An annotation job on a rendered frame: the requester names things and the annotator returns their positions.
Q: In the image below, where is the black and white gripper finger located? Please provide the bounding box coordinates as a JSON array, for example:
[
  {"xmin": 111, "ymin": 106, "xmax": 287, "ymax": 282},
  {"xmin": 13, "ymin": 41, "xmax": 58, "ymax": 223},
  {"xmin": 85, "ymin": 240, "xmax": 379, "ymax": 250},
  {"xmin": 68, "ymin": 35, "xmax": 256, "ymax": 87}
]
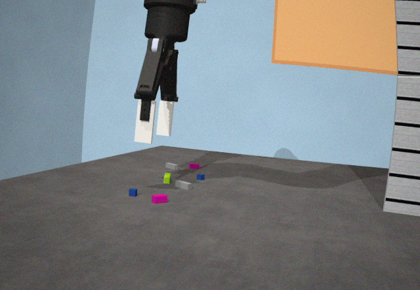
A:
[
  {"xmin": 134, "ymin": 38, "xmax": 174, "ymax": 144},
  {"xmin": 156, "ymin": 49, "xmax": 179, "ymax": 136}
]

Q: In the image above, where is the lime green rod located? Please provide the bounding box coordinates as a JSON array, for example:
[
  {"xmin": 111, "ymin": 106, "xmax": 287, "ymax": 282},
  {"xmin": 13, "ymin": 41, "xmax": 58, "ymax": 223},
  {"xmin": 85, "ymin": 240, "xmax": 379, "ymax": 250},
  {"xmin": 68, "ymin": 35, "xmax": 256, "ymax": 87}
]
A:
[{"xmin": 163, "ymin": 173, "xmax": 171, "ymax": 184}]

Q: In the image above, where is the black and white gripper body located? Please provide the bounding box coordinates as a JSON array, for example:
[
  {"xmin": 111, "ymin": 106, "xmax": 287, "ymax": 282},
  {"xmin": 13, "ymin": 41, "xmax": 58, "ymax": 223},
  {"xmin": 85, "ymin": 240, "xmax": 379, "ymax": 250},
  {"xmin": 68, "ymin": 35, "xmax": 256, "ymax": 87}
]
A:
[{"xmin": 144, "ymin": 7, "xmax": 190, "ymax": 62}]

